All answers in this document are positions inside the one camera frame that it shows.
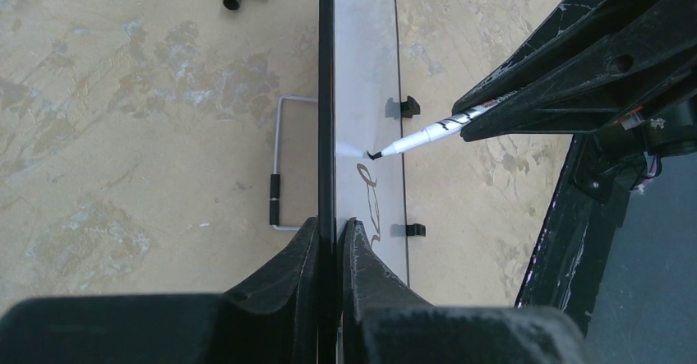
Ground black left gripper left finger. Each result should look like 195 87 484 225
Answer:
1 217 319 363

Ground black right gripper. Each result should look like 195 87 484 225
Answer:
453 0 696 187

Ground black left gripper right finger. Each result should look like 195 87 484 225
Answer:
342 219 591 363

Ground black wire easel stand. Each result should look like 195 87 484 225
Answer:
269 94 427 238

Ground white whiteboard black frame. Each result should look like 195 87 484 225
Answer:
317 0 410 287

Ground black whiteboard marker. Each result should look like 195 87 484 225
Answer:
366 90 517 160

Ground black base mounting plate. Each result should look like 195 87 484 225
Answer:
515 135 630 334

